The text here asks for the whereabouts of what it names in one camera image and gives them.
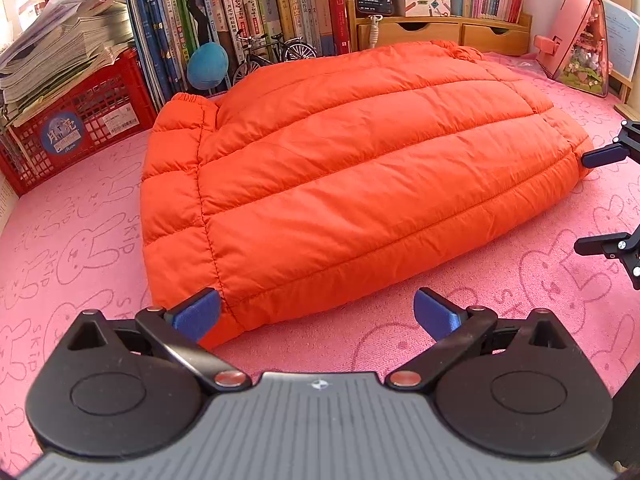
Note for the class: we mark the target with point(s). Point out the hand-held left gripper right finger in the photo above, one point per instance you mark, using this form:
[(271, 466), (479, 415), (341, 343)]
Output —
[(435, 313)]

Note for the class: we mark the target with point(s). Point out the wooden desktop organizer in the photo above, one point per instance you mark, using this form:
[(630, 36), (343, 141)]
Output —
[(460, 21)]

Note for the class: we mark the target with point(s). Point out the pink triangular toy house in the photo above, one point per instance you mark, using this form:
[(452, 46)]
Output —
[(575, 45)]

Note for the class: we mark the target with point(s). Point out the orange down jacket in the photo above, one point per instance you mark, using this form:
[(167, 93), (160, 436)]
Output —
[(350, 160)]

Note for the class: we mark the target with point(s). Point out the wooden stand base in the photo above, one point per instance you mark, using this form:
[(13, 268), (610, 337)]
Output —
[(627, 105)]

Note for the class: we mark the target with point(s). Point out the wooden drawer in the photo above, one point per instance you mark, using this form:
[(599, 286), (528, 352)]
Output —
[(420, 37), (492, 42)]

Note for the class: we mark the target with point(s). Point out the row of tall picture books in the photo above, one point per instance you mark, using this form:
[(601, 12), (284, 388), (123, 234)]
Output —
[(275, 5)]

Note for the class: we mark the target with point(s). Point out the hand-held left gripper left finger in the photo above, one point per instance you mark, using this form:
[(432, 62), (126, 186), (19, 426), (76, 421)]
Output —
[(200, 313)]

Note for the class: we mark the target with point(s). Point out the red plastic crate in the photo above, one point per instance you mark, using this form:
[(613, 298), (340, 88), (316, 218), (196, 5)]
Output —
[(100, 115)]

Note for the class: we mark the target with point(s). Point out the stack of magazines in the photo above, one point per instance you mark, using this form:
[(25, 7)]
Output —
[(55, 55)]

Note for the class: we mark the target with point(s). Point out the pink rabbit-print blanket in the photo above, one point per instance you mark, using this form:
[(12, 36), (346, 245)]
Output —
[(500, 260)]

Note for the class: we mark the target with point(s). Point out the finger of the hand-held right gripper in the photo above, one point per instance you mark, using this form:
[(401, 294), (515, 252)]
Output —
[(602, 156), (600, 246)]

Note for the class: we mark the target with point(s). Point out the light blue paper sheet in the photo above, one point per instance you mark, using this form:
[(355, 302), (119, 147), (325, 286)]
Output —
[(617, 40)]

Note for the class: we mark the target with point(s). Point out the black model bicycle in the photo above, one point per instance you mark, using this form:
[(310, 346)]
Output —
[(300, 52)]

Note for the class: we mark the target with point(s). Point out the blue plush ball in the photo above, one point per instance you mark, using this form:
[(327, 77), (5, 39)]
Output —
[(207, 66)]

